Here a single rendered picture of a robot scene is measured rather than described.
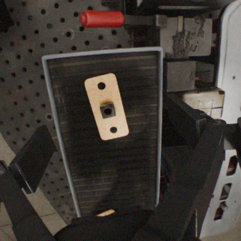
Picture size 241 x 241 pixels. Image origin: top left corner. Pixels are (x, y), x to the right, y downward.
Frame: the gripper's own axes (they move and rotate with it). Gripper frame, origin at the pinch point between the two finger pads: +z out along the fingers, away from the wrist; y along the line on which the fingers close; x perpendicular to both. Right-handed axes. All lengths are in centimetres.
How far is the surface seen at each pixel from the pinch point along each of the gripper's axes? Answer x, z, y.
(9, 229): -154, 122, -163
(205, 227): -56, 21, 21
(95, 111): 0.2, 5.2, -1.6
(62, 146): -3.3, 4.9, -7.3
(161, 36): 6.9, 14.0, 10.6
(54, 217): -144, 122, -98
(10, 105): -4, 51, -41
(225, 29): 5.8, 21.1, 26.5
